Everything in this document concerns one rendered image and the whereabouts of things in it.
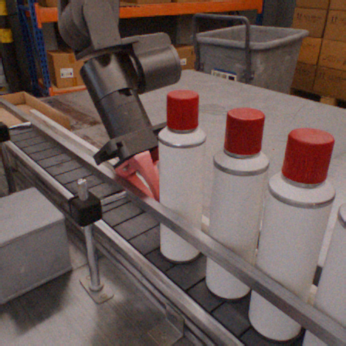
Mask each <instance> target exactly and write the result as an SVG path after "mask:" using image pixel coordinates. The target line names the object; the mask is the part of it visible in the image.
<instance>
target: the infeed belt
mask: <svg viewBox="0 0 346 346"><path fill-rule="evenodd" d="M10 135H11V140H10V141H11V142H12V143H13V144H14V145H15V146H17V147H18V148H19V149H20V150H21V151H23V152H24V153H25V154H26V155H27V156H28V157H30V158H31V159H32V160H33V161H34V162H35V163H36V164H37V165H38V166H39V167H41V168H42V169H43V170H44V171H47V172H48V173H49V174H50V175H51V176H52V177H54V179H55V180H56V181H57V182H59V183H60V184H61V185H62V186H63V187H64V188H65V189H66V190H67V191H68V192H69V193H71V194H72V195H73V196H75V195H78V190H77V185H76V181H77V179H78V178H86V179H87V182H88V189H89V192H92V193H93V194H95V196H96V197H98V198H102V197H103V196H105V195H109V194H110V193H113V192H116V190H115V189H114V188H112V187H111V186H109V185H108V184H107V183H106V182H104V181H103V180H102V179H101V178H99V177H98V176H96V175H95V174H94V173H93V172H91V171H88V170H87V169H86V168H84V167H83V166H82V165H80V164H79V163H78V162H76V161H75V160H73V159H72V158H71V157H70V156H68V155H67V154H65V153H64V152H62V151H61V150H60V149H58V148H57V147H56V146H54V145H53V144H52V143H51V142H50V141H48V140H47V139H45V138H44V137H43V136H42V135H40V134H39V133H37V132H35V131H34V130H32V129H28V130H24V131H23V130H21V131H16V132H12V133H10ZM102 214H103V217H102V219H101V220H102V221H103V222H104V223H105V224H107V225H108V226H109V227H110V228H111V229H112V230H113V231H115V233H116V234H118V235H119V236H120V237H121V238H123V239H125V240H126V241H127V242H128V243H129V244H131V245H132V246H133V247H134V248H135V249H136V250H137V251H138V252H139V253H140V254H141V255H142V256H143V257H144V258H145V259H146V260H148V261H149V262H150V263H151V264H152V265H153V266H155V267H156V268H157V269H158V270H160V271H161V272H162V273H163V274H164V275H165V276H166V277H167V278H168V279H169V280H171V281H172V282H173V283H174V284H175V285H176V286H178V287H179V288H180V289H181V290H182V291H184V292H185V293H186V294H187V295H188V296H189V297H191V298H192V299H193V300H194V301H195V302H196V303H197V304H198V305H199V306H200V307H202V308H203V309H204V310H205V311H206V312H208V313H209V314H210V315H211V316H212V317H214V318H215V319H216V320H217V321H218V322H219V323H220V324H221V325H222V326H223V327H224V328H225V329H226V330H227V331H228V332H229V333H231V334H232V335H233V336H234V337H235V338H237V339H238V340H239V341H240V342H241V343H242V344H244V345H245V346H302V345H303V342H304V338H305V334H306V329H305V328H303V327H300V328H301V332H300V334H299V336H298V337H297V338H296V339H295V340H294V341H292V342H290V343H287V344H274V343H271V342H268V341H267V340H265V339H263V338H262V337H260V336H259V335H258V334H257V333H256V332H255V331H254V330H253V329H252V328H251V326H250V324H249V319H248V313H249V306H250V301H251V296H252V290H251V292H250V293H249V296H248V297H247V298H245V299H244V300H238V301H233V302H232V301H224V300H220V299H218V298H216V297H214V296H213V295H212V294H211V293H210V292H209V290H208V289H207V286H206V285H205V279H206V270H207V256H206V255H205V254H204V253H202V252H201V253H200V255H199V257H198V258H197V259H196V260H195V261H193V262H191V263H186V264H175V263H171V262H169V261H167V260H166V259H165V258H164V257H163V256H162V255H161V228H160V222H159V221H158V220H157V219H155V218H154V217H152V216H151V215H149V214H148V213H147V212H145V211H144V210H143V209H141V208H140V207H139V206H138V205H136V204H135V203H134V202H132V201H130V200H129V199H127V198H124V199H121V200H120V201H118V202H115V203H110V204H109V205H105V206H104V207H102Z"/></svg>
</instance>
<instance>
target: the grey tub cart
mask: <svg viewBox="0 0 346 346"><path fill-rule="evenodd" d="M198 17H200V18H209V19H226V20H235V21H243V22H244V23H245V25H238V26H233V27H229V28H225V29H217V30H214V31H209V32H201V33H197V34H196V22H195V21H196V19H197V18H198ZM307 36H309V31H307V30H305V29H291V28H285V29H282V28H273V27H265V26H256V25H250V24H249V20H248V19H247V18H246V17H243V16H235V15H216V14H206V13H196V14H194V15H193V17H192V35H191V36H190V41H192V42H193V46H194V51H195V62H194V70H195V71H199V72H201V73H207V74H209V75H213V76H218V77H222V78H224V79H227V80H233V81H236V82H240V83H245V84H248V85H250V86H254V87H259V88H263V89H266V90H271V91H274V92H278V93H286V94H289V93H290V88H291V85H292V82H293V75H294V72H295V69H296V65H297V60H298V56H299V52H300V47H301V43H302V40H303V38H304V37H307Z"/></svg>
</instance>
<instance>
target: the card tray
mask: <svg viewBox="0 0 346 346"><path fill-rule="evenodd" d="M1 97H3V98H4V99H5V100H7V101H8V102H9V103H11V104H13V105H14V106H16V107H17V108H19V109H20V110H22V111H23V112H25V113H26V114H28V115H29V116H31V114H30V111H31V110H37V111H38V112H40V113H41V114H43V115H45V116H46V117H47V118H49V119H50V120H52V121H53V122H55V123H56V124H58V125H59V126H61V127H63V128H65V129H66V130H68V131H69V132H71V130H70V121H69V117H67V116H66V115H65V114H62V113H60V112H59V111H58V110H55V109H54V108H52V107H50V106H49V105H47V104H45V103H43V102H42V101H40V100H38V99H37V98H35V97H34V96H32V95H30V94H29V93H26V92H25V91H23V92H18V93H10V94H6V95H2V96H1ZM0 121H1V122H3V123H5V124H6V125H7V126H8V127H11V126H15V125H18V124H23V122H21V121H20V120H18V119H17V118H16V117H14V116H13V115H11V114H10V113H9V112H8V111H6V110H5V109H3V108H2V107H0Z"/></svg>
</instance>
